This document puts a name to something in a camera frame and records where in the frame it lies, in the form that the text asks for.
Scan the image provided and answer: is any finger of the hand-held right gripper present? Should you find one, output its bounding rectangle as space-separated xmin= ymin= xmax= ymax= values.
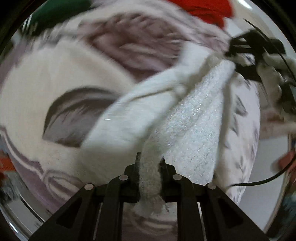
xmin=234 ymin=61 xmax=263 ymax=81
xmin=225 ymin=30 xmax=264 ymax=57

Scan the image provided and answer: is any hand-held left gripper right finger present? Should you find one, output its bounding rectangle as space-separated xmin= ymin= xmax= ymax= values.
xmin=159 ymin=156 xmax=270 ymax=241

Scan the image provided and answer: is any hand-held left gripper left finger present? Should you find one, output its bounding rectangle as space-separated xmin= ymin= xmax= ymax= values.
xmin=29 ymin=152 xmax=142 ymax=241

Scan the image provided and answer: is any white fluffy towel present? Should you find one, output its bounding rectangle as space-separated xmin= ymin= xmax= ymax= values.
xmin=80 ymin=44 xmax=239 ymax=214

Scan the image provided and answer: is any person's right forearm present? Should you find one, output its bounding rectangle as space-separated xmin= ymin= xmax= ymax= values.
xmin=260 ymin=109 xmax=296 ymax=140

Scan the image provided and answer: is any red cloth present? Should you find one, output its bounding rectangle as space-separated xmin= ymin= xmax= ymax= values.
xmin=168 ymin=0 xmax=234 ymax=29

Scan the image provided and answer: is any orange object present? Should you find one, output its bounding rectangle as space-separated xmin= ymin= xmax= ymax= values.
xmin=270 ymin=150 xmax=296 ymax=172
xmin=0 ymin=149 xmax=12 ymax=173

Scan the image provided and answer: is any grey white leaf-print blanket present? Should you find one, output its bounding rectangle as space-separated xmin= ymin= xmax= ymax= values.
xmin=0 ymin=7 xmax=262 ymax=241

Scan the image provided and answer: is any green cloth with white stripes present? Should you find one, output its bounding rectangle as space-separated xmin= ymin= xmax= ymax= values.
xmin=22 ymin=0 xmax=93 ymax=36

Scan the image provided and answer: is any black cable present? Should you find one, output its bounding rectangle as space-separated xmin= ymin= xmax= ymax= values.
xmin=228 ymin=160 xmax=296 ymax=189

